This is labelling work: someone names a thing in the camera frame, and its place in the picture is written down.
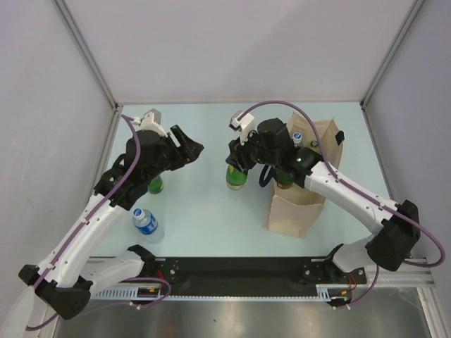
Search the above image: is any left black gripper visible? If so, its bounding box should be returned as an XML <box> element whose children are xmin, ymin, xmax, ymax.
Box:
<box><xmin>143</xmin><ymin>125</ymin><xmax>203</xmax><ymax>183</ymax></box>

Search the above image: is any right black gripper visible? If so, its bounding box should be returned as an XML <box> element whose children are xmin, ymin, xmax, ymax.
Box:
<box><xmin>225</xmin><ymin>126</ymin><xmax>280</xmax><ymax>173</ymax></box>

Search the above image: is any blue label water bottle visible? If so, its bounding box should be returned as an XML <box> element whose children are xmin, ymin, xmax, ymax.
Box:
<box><xmin>292</xmin><ymin>132</ymin><xmax>303</xmax><ymax>147</ymax></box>

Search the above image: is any beige canvas tote bag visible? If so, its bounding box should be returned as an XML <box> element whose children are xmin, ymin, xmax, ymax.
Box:
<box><xmin>264</xmin><ymin>118</ymin><xmax>344</xmax><ymax>238</ymax></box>

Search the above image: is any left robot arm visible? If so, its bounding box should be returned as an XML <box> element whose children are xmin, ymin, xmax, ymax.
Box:
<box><xmin>18</xmin><ymin>125</ymin><xmax>204</xmax><ymax>320</ymax></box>

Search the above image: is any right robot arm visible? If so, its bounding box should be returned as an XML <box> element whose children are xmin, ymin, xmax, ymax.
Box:
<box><xmin>226</xmin><ymin>115</ymin><xmax>420</xmax><ymax>282</ymax></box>

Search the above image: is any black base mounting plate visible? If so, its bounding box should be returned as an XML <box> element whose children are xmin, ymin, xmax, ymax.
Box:
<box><xmin>138</xmin><ymin>257</ymin><xmax>367</xmax><ymax>295</ymax></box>

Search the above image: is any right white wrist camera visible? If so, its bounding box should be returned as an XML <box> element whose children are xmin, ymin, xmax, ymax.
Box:
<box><xmin>229</xmin><ymin>111</ymin><xmax>255</xmax><ymax>145</ymax></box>

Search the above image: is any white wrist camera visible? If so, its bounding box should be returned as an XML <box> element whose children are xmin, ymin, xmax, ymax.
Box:
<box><xmin>132</xmin><ymin>108</ymin><xmax>167</xmax><ymax>137</ymax></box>
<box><xmin>229</xmin><ymin>111</ymin><xmax>255</xmax><ymax>145</ymax></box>

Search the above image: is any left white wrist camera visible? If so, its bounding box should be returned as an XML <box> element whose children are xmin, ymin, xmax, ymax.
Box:
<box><xmin>132</xmin><ymin>108</ymin><xmax>167</xmax><ymax>137</ymax></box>

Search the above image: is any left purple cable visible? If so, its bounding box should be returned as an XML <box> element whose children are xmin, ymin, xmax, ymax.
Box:
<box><xmin>25</xmin><ymin>114</ymin><xmax>173</xmax><ymax>332</ymax></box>

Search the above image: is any white slotted cable duct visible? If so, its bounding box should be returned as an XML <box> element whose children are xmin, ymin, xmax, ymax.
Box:
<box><xmin>91</xmin><ymin>284</ymin><xmax>350</xmax><ymax>302</ymax></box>

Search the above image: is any aluminium frame rail left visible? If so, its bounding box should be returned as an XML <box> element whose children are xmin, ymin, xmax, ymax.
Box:
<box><xmin>51</xmin><ymin>0</ymin><xmax>118</xmax><ymax>111</ymax></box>

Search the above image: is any aluminium frame rail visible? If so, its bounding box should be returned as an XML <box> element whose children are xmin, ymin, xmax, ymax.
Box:
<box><xmin>360</xmin><ymin>0</ymin><xmax>428</xmax><ymax>111</ymax></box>
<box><xmin>51</xmin><ymin>0</ymin><xmax>118</xmax><ymax>111</ymax></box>

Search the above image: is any aluminium frame rail right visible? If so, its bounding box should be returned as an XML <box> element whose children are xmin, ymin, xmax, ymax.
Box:
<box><xmin>360</xmin><ymin>0</ymin><xmax>428</xmax><ymax>111</ymax></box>

